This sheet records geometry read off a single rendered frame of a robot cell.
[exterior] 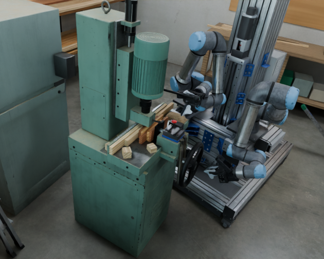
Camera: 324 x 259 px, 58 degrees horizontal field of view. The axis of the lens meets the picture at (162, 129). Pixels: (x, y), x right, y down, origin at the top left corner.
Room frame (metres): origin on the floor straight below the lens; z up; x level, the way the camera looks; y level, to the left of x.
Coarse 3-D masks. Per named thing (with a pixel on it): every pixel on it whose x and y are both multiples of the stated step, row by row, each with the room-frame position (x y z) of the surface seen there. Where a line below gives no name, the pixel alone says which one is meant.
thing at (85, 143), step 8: (80, 128) 1.52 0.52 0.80; (72, 136) 1.42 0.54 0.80; (80, 136) 1.44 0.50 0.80; (88, 136) 1.45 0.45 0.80; (96, 136) 1.46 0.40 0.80; (72, 144) 1.40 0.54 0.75; (80, 144) 1.37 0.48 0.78; (88, 144) 1.37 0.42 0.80; (96, 144) 1.38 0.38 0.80; (104, 144) 1.39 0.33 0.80; (80, 152) 1.38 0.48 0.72; (88, 152) 1.35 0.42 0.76; (96, 152) 1.32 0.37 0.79; (104, 152) 1.32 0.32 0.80; (96, 160) 1.32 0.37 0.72; (104, 160) 1.30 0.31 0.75; (160, 160) 1.32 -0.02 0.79; (112, 168) 1.27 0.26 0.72; (120, 168) 1.25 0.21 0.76; (152, 168) 1.24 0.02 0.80; (160, 168) 1.34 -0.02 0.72; (128, 176) 1.22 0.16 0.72; (136, 176) 1.20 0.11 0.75; (144, 176) 1.18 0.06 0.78; (152, 176) 1.25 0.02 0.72; (144, 184) 1.18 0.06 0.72
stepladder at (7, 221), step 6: (0, 198) 1.12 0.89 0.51; (0, 210) 1.07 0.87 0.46; (0, 216) 1.11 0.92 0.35; (6, 216) 1.09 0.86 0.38; (0, 222) 1.13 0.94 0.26; (6, 222) 1.08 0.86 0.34; (12, 222) 1.15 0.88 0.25; (0, 228) 1.05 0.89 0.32; (6, 228) 1.13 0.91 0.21; (12, 228) 1.11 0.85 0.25; (0, 234) 1.04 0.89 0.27; (12, 234) 1.15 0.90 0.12; (6, 240) 1.06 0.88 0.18; (18, 240) 1.12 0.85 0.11; (6, 246) 1.08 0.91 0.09; (18, 246) 1.13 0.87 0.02; (24, 246) 1.14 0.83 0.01; (12, 252) 1.07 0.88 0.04
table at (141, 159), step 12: (168, 120) 1.60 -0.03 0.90; (132, 144) 1.30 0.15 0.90; (144, 144) 1.31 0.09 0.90; (156, 144) 1.33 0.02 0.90; (108, 156) 1.19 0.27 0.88; (120, 156) 1.18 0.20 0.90; (132, 156) 1.19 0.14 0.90; (144, 156) 1.21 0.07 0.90; (156, 156) 1.27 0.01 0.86; (168, 156) 1.27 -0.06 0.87; (132, 168) 1.12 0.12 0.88; (144, 168) 1.15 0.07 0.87
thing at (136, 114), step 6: (132, 108) 1.46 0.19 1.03; (138, 108) 1.47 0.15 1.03; (132, 114) 1.44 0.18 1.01; (138, 114) 1.42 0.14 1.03; (144, 114) 1.42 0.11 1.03; (150, 114) 1.43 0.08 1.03; (132, 120) 1.44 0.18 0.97; (138, 120) 1.42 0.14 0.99; (144, 120) 1.40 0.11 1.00; (150, 120) 1.40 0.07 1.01
